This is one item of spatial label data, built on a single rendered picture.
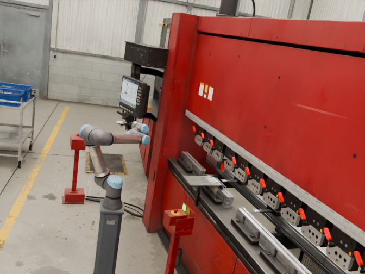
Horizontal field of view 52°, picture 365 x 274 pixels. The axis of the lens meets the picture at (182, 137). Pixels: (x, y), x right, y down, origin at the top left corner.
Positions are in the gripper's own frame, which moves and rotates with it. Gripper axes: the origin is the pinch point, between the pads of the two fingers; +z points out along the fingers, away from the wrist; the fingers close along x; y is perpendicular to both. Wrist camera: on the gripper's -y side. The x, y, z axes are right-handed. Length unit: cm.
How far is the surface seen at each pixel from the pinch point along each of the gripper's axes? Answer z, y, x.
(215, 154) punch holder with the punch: -73, 39, 30
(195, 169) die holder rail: -38, 69, 31
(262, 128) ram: -127, -2, 29
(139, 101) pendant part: 28, 13, 42
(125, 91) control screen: 60, 10, 49
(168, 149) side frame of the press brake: 8, 65, 40
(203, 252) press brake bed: -91, 90, -27
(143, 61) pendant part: 32, -19, 65
